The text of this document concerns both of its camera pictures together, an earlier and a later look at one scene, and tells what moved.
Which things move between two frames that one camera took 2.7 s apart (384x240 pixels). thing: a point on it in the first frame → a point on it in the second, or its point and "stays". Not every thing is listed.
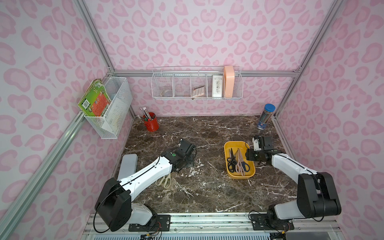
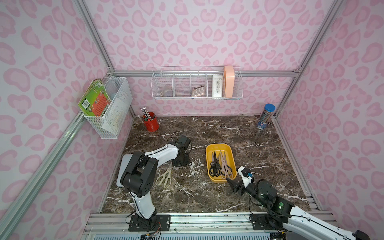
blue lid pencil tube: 269,109 stays
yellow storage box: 243,146 → 220,162
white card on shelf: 217,86 stays
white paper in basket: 115,117 stays
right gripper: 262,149 → 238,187
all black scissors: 232,161 → 215,169
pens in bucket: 146,114 stays
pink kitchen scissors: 240,166 → 225,169
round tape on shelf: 166,93 stays
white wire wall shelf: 197,82 stays
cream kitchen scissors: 167,182 stays
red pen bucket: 152,125 stays
